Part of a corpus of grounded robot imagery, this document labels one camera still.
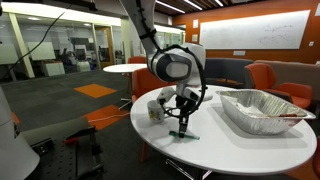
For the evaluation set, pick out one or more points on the small round white table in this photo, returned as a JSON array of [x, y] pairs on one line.
[[123, 68]]

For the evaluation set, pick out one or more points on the orange black bar clamp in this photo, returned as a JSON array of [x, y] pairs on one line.
[[83, 131]]

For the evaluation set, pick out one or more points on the dark grey sofa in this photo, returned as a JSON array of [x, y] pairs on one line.
[[226, 68]]

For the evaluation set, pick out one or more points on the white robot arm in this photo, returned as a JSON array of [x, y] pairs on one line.
[[170, 68]]

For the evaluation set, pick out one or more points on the white light switch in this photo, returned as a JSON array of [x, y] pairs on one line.
[[311, 44]]

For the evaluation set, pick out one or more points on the white wall notice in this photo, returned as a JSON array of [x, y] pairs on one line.
[[195, 23], [194, 37]]

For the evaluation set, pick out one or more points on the white low cabinet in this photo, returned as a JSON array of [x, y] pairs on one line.
[[53, 68]]

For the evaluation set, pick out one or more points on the wooden door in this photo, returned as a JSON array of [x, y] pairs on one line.
[[104, 46]]

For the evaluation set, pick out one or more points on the beige sofa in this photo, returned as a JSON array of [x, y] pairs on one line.
[[296, 71]]

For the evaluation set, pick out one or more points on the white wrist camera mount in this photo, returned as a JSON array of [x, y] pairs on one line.
[[165, 94]]

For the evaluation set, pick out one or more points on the white printed cup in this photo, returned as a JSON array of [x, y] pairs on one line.
[[155, 112]]

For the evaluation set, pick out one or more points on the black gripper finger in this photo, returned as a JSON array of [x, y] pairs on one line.
[[181, 128], [186, 126]]

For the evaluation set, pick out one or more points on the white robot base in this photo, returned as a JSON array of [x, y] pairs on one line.
[[13, 150]]

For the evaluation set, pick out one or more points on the green marker pen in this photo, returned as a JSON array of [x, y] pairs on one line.
[[193, 137]]

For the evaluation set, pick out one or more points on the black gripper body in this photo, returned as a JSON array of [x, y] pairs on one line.
[[184, 103]]

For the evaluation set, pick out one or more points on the plain orange chair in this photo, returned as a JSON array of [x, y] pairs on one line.
[[145, 83], [316, 160], [136, 60]]

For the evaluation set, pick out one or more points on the large wall whiteboard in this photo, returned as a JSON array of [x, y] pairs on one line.
[[253, 30]]

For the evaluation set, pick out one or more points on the white wall plate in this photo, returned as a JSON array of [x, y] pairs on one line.
[[239, 53]]

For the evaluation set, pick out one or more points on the aluminium foil tray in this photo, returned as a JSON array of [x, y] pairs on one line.
[[260, 124]]

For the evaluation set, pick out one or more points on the large round white table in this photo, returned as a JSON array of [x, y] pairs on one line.
[[220, 150]]

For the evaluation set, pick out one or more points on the black perforated breadboard plate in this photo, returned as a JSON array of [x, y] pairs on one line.
[[56, 163]]

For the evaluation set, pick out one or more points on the white paper napkin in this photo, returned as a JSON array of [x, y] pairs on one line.
[[248, 108]]

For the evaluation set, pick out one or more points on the orange chair grey shell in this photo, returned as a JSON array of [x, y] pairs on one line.
[[266, 76]]

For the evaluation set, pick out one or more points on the white office board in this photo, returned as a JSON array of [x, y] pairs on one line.
[[41, 50]]

